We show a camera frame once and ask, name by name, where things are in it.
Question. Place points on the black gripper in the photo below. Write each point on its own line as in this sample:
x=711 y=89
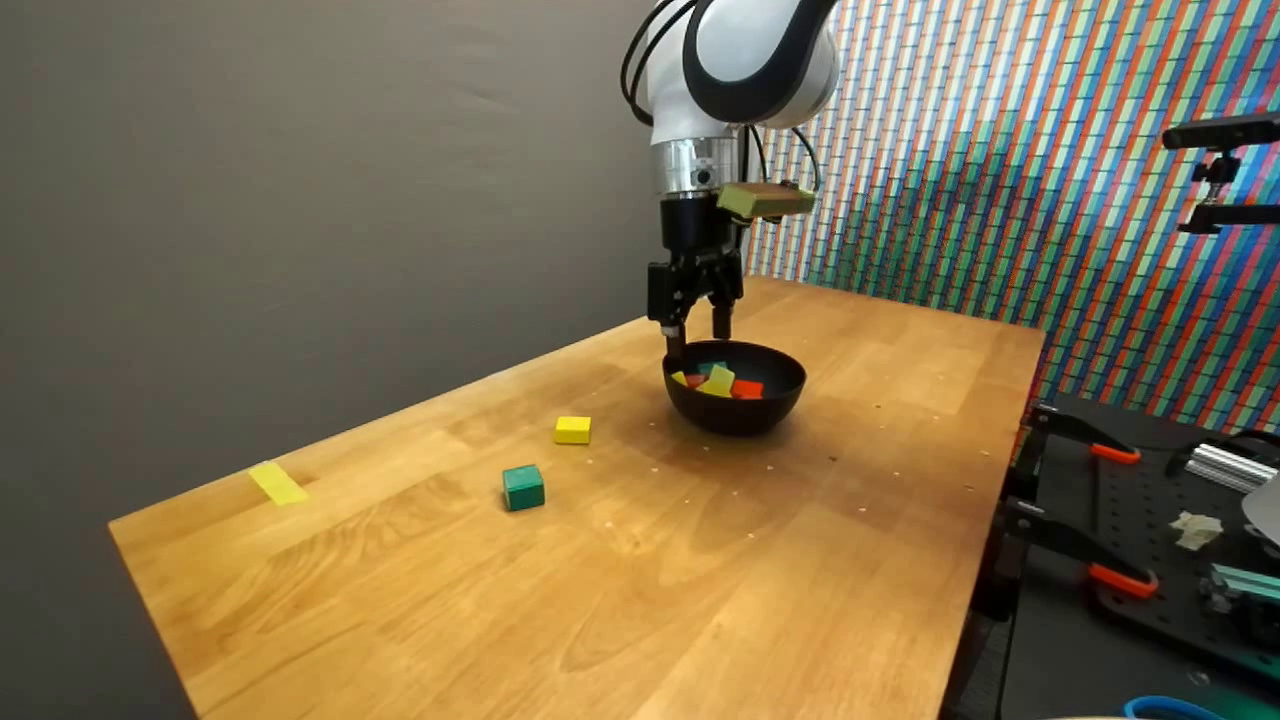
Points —
x=701 y=240

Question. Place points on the small yellow block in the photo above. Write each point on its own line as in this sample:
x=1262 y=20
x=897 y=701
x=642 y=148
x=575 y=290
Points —
x=575 y=431

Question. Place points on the green block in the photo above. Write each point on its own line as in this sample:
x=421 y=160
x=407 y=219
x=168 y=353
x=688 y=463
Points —
x=520 y=490

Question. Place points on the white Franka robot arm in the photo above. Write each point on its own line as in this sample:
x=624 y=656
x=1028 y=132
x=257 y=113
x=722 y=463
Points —
x=694 y=113

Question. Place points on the black bowl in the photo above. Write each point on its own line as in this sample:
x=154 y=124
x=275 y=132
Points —
x=732 y=419

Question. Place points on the multicolour patterned backdrop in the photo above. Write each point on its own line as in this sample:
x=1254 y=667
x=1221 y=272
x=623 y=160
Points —
x=1093 y=292

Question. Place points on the grey fabric backdrop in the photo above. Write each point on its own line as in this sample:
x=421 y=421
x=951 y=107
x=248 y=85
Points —
x=267 y=201

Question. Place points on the yellow tape strip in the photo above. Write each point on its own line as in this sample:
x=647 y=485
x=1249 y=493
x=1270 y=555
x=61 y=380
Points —
x=277 y=485

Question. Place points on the black perforated board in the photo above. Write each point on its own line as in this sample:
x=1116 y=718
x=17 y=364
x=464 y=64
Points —
x=1054 y=641

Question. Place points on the small white crumpled object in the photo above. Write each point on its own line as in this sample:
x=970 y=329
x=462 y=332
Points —
x=1196 y=531

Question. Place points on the white ribbed part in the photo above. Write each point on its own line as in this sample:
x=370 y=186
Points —
x=1224 y=464

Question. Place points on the grey round disc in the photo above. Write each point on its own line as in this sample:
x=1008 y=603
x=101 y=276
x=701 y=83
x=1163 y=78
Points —
x=1266 y=514

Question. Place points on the teal tool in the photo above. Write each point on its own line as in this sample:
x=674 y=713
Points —
x=1246 y=582

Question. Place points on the tan wrist camera plate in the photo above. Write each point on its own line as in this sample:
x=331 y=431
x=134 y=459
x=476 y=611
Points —
x=764 y=201

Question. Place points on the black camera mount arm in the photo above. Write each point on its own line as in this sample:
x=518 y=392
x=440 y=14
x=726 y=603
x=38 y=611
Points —
x=1221 y=132

